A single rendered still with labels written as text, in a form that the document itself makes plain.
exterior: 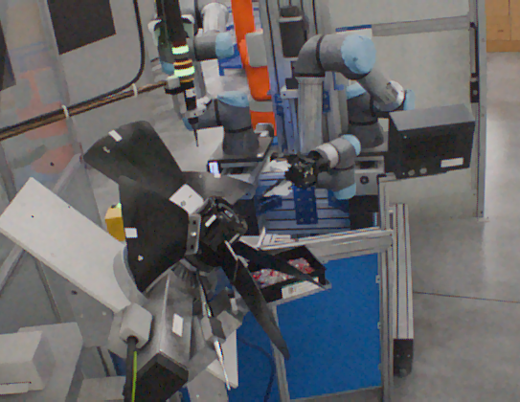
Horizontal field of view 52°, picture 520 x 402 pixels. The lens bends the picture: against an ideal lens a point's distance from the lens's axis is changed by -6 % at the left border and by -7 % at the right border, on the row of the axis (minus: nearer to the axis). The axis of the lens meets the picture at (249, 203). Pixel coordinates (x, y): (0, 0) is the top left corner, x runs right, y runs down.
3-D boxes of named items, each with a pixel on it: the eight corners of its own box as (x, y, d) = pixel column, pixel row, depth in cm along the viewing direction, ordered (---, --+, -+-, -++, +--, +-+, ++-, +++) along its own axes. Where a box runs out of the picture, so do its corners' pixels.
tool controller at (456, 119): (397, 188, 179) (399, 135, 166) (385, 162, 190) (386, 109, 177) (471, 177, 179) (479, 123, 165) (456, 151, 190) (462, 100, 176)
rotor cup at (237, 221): (216, 281, 134) (254, 245, 130) (169, 246, 129) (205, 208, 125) (217, 251, 147) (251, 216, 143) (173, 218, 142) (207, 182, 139)
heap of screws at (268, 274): (265, 303, 169) (263, 291, 167) (250, 280, 182) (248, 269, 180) (323, 285, 174) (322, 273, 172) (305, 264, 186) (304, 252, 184)
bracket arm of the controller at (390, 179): (378, 186, 182) (378, 178, 180) (376, 183, 184) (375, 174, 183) (447, 176, 181) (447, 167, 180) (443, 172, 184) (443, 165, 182)
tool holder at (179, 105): (179, 122, 128) (171, 80, 124) (165, 118, 133) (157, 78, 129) (212, 111, 132) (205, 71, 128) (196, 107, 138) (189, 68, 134)
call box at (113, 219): (111, 246, 183) (103, 218, 178) (116, 232, 192) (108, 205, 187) (158, 239, 182) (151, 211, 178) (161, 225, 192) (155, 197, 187)
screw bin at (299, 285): (261, 308, 168) (259, 289, 165) (244, 280, 183) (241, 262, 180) (327, 286, 173) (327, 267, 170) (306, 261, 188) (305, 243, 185)
